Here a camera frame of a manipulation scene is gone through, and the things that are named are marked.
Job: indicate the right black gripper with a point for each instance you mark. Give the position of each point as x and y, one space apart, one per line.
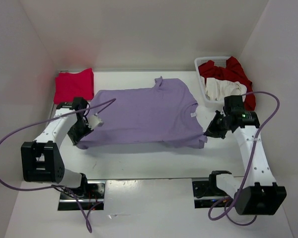
212 131

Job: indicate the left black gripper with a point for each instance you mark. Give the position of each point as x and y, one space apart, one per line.
75 138

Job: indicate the pink t shirt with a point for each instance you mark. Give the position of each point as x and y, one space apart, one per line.
71 85

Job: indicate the lavender t shirt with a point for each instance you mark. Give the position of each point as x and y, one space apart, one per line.
164 113

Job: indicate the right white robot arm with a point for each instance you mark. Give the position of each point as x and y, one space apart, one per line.
258 193

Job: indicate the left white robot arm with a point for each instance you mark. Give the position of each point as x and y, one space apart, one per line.
71 179

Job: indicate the cream white t shirt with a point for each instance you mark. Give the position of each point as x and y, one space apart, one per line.
217 90

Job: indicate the dark red t shirt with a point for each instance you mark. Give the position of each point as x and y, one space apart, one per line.
222 68

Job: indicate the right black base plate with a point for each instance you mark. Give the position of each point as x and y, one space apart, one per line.
204 194

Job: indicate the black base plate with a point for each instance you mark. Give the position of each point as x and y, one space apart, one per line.
93 199
204 194

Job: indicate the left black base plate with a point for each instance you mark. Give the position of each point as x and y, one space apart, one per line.
93 199

